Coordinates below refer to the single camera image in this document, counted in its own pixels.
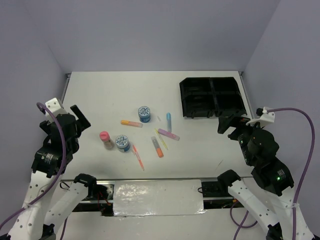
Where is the blue-capped clear highlighter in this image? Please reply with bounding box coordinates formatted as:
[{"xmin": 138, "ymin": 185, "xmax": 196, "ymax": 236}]
[{"xmin": 166, "ymin": 112, "xmax": 172, "ymax": 133}]

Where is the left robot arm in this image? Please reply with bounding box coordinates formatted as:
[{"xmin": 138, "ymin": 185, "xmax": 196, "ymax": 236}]
[{"xmin": 0, "ymin": 103, "xmax": 98, "ymax": 240}]

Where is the blue slime jar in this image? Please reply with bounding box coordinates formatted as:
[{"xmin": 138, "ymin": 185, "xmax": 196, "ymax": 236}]
[
  {"xmin": 137, "ymin": 106, "xmax": 151, "ymax": 123},
  {"xmin": 114, "ymin": 134, "xmax": 131, "ymax": 153}
]

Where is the blue slime jar front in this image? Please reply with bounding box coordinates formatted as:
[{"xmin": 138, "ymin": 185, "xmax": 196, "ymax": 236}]
[{"xmin": 114, "ymin": 134, "xmax": 131, "ymax": 153}]

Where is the purple highlighter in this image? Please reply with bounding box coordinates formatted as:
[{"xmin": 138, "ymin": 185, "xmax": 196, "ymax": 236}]
[{"xmin": 157, "ymin": 128, "xmax": 180, "ymax": 141}]

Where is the silver foil-covered panel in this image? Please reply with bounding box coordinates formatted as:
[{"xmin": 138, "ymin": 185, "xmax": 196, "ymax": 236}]
[{"xmin": 113, "ymin": 179, "xmax": 206, "ymax": 217}]

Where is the thin orange highlighter pen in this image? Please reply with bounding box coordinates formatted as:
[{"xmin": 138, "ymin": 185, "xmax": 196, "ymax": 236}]
[{"xmin": 132, "ymin": 144, "xmax": 145, "ymax": 171}]

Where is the pink-capped small bottle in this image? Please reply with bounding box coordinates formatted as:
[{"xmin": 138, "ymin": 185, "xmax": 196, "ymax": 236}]
[{"xmin": 99, "ymin": 131, "xmax": 114, "ymax": 150}]

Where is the black four-compartment tray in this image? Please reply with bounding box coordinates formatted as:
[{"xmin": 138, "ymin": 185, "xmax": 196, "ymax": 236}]
[{"xmin": 179, "ymin": 77, "xmax": 247, "ymax": 119}]

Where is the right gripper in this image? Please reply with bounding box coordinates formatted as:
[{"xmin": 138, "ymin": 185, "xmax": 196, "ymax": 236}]
[{"xmin": 216, "ymin": 110, "xmax": 264, "ymax": 164}]

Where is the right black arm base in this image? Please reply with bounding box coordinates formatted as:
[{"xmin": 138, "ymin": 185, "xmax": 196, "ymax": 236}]
[{"xmin": 197, "ymin": 181, "xmax": 236, "ymax": 210}]

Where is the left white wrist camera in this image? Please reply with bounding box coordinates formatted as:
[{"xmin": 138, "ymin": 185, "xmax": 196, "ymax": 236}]
[{"xmin": 45, "ymin": 97, "xmax": 67, "ymax": 117}]

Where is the orange-tipped grey highlighter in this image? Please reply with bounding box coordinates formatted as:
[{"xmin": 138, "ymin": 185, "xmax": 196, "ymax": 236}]
[{"xmin": 151, "ymin": 136, "xmax": 164, "ymax": 158}]

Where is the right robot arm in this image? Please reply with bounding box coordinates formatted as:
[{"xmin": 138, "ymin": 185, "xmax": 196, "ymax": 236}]
[{"xmin": 217, "ymin": 115, "xmax": 318, "ymax": 240}]

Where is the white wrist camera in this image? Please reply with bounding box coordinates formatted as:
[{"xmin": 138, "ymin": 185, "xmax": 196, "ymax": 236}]
[
  {"xmin": 246, "ymin": 106, "xmax": 275, "ymax": 128},
  {"xmin": 45, "ymin": 97, "xmax": 67, "ymax": 117}
]

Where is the thin yellow highlighter pen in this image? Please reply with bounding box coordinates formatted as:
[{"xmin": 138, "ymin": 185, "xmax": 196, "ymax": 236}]
[{"xmin": 154, "ymin": 128, "xmax": 169, "ymax": 151}]

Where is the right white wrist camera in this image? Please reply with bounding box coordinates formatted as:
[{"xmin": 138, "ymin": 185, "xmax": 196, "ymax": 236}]
[{"xmin": 246, "ymin": 106, "xmax": 275, "ymax": 128}]

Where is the orange-capped pink highlighter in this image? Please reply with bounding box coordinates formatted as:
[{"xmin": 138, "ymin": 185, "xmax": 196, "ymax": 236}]
[{"xmin": 120, "ymin": 120, "xmax": 143, "ymax": 128}]

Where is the blue slime jar rear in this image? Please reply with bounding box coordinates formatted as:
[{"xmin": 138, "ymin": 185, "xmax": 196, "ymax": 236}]
[{"xmin": 137, "ymin": 106, "xmax": 151, "ymax": 123}]

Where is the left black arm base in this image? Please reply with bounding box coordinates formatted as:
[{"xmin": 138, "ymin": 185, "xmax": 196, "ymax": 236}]
[{"xmin": 59, "ymin": 179, "xmax": 114, "ymax": 217}]

